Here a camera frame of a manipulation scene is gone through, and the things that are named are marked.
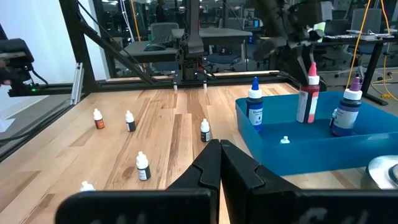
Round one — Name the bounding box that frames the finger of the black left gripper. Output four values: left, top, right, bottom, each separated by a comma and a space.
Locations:
290, 45, 312, 85

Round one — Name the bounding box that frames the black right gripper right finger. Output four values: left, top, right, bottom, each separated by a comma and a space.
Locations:
221, 139, 398, 224

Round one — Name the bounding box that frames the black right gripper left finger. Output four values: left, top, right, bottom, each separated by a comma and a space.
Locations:
55, 139, 222, 224

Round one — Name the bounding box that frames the large bottle red cap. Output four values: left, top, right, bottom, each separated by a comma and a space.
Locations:
295, 61, 321, 124

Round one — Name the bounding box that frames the small dropper bottle green label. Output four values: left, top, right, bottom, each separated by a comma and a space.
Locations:
136, 151, 152, 182

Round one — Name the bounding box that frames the large bottle blue cap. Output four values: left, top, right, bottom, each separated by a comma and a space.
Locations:
245, 76, 264, 131

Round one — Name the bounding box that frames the large bottle purple cap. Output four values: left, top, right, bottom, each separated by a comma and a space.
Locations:
331, 74, 364, 138

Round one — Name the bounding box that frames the small dark dropper bottle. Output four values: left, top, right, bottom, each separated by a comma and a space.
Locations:
200, 118, 211, 143

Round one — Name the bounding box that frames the small dropper bottle red label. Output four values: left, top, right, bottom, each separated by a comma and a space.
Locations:
125, 110, 137, 133

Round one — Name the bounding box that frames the small dropper bottle orange label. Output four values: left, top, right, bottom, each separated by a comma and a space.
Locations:
93, 108, 106, 130

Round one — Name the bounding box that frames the blue plastic bin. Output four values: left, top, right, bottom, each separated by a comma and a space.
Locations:
235, 90, 398, 177

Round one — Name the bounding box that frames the black office desk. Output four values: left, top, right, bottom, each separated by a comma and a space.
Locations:
313, 33, 398, 106

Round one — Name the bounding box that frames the grey office desk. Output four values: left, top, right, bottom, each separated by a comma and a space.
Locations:
124, 27, 253, 63

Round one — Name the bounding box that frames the small dropper bottle blue label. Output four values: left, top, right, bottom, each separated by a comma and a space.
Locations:
79, 180, 96, 192

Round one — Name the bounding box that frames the silver table lamp white shade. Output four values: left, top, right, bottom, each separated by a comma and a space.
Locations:
360, 154, 398, 190

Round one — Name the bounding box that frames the person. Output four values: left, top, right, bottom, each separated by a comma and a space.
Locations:
154, 0, 168, 23

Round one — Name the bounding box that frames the dark computer mouse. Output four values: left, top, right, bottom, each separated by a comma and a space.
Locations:
143, 42, 167, 52

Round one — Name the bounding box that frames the person's hand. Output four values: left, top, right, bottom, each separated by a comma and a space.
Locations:
0, 58, 12, 87

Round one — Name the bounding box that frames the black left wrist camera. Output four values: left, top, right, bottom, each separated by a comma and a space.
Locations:
289, 0, 333, 22

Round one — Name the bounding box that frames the yellow extension cord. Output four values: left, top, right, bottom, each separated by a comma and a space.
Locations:
369, 0, 398, 102
346, 0, 372, 91

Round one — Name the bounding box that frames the silver frame bracket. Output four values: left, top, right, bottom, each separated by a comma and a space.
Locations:
70, 62, 85, 105

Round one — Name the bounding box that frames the black aluminium table frame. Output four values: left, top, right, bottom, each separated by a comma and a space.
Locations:
0, 0, 326, 162

